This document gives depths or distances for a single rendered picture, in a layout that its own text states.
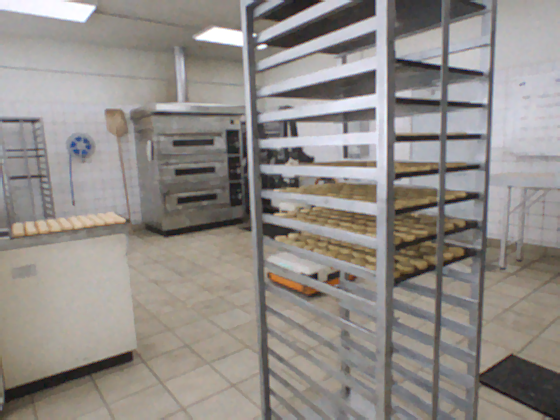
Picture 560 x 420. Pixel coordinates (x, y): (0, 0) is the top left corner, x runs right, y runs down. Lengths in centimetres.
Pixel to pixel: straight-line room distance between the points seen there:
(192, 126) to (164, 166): 78
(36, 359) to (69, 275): 48
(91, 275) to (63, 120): 449
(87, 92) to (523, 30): 591
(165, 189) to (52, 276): 379
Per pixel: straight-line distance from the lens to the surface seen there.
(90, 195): 680
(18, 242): 244
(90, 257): 248
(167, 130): 609
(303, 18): 125
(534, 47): 524
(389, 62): 96
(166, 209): 607
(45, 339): 259
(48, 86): 678
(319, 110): 115
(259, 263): 148
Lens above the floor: 131
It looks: 9 degrees down
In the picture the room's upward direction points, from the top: 2 degrees counter-clockwise
